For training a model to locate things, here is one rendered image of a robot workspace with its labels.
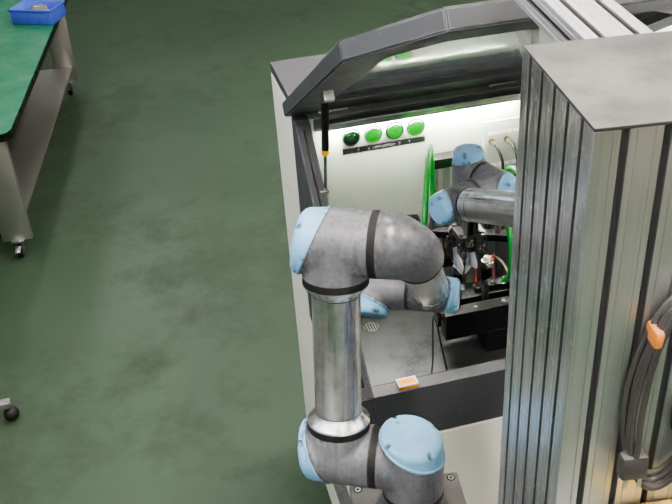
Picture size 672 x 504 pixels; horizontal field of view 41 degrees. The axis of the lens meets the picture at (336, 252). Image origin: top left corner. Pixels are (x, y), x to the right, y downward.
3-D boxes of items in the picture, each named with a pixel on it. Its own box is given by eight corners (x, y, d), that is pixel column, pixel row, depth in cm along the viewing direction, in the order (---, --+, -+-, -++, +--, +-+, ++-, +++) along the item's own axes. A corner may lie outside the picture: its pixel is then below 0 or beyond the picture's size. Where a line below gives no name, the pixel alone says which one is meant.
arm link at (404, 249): (446, 204, 145) (462, 272, 191) (378, 201, 147) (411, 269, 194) (439, 275, 142) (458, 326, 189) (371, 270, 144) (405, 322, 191)
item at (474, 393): (376, 445, 227) (374, 397, 218) (371, 433, 231) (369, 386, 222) (602, 394, 238) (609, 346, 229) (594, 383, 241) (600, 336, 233)
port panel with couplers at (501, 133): (484, 224, 263) (488, 127, 246) (480, 218, 266) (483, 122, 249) (526, 216, 265) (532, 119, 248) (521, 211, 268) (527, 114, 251)
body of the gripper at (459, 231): (458, 259, 223) (459, 217, 216) (446, 242, 230) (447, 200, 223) (487, 254, 224) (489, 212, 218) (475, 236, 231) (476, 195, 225)
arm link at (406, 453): (441, 513, 164) (441, 460, 156) (368, 504, 167) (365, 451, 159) (448, 465, 174) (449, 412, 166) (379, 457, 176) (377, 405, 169)
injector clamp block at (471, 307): (445, 361, 247) (446, 316, 238) (433, 339, 255) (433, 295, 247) (560, 336, 253) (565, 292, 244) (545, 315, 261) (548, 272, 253)
